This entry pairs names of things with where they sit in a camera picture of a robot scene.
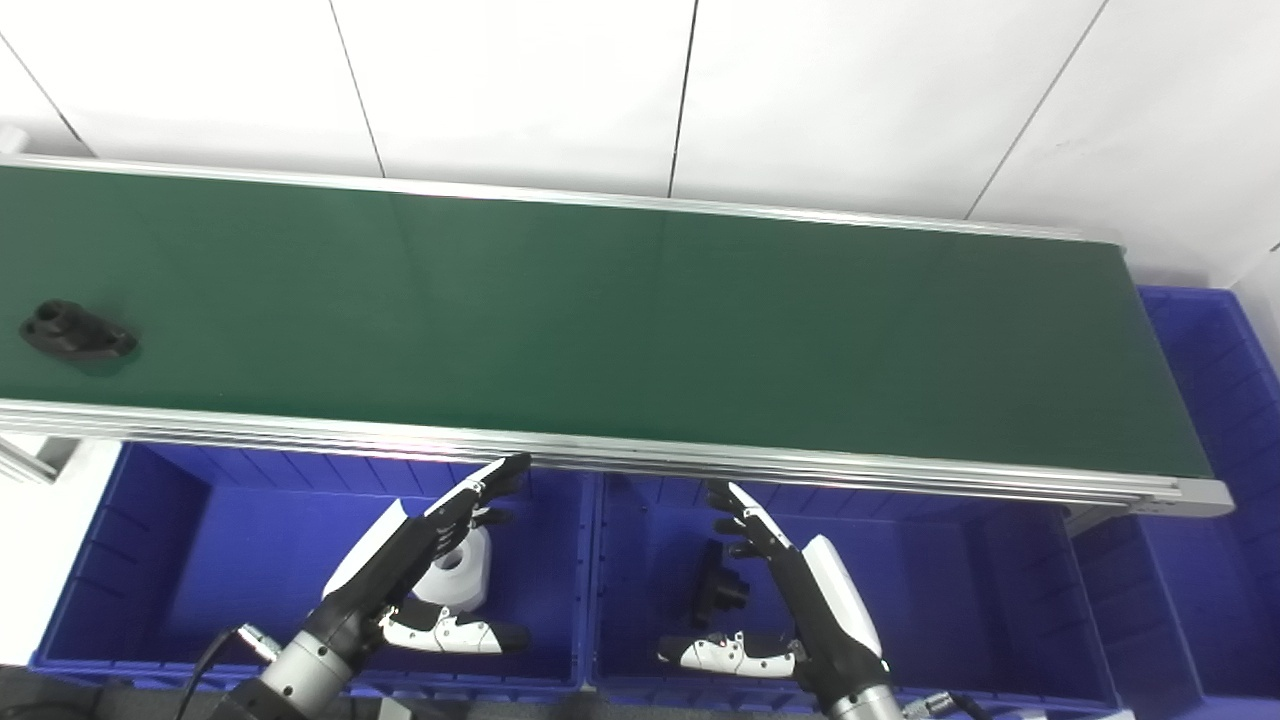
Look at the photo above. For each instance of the aluminium conveyor frame leg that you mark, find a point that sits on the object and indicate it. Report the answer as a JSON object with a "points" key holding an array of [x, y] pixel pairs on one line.
{"points": [[30, 455]]}

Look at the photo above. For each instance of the blue plastic bin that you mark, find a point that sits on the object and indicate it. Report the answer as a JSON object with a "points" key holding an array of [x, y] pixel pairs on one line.
{"points": [[950, 600], [1220, 500], [300, 570]]}

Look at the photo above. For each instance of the green conveyor belt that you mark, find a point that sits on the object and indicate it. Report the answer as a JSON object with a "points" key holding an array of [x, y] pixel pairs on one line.
{"points": [[600, 320]]}

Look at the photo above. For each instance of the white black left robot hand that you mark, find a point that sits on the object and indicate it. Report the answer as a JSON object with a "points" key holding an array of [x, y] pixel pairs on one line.
{"points": [[405, 570]]}

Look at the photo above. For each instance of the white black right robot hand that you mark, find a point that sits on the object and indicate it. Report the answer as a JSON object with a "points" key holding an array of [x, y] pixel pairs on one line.
{"points": [[800, 600]]}

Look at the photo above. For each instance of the white cylindrical part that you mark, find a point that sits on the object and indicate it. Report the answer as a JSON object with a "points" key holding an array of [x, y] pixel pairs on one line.
{"points": [[462, 572]]}

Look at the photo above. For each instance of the black flanged part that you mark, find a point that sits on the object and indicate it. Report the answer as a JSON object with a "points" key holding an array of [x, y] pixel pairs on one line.
{"points": [[75, 331]]}

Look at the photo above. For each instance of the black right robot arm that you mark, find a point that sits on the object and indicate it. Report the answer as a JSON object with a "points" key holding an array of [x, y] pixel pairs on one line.
{"points": [[865, 705]]}

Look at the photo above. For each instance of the black bracket part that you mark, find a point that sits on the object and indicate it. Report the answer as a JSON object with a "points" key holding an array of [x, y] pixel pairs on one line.
{"points": [[718, 590]]}

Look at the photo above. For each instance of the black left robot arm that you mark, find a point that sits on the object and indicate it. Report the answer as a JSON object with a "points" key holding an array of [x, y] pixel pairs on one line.
{"points": [[290, 685]]}

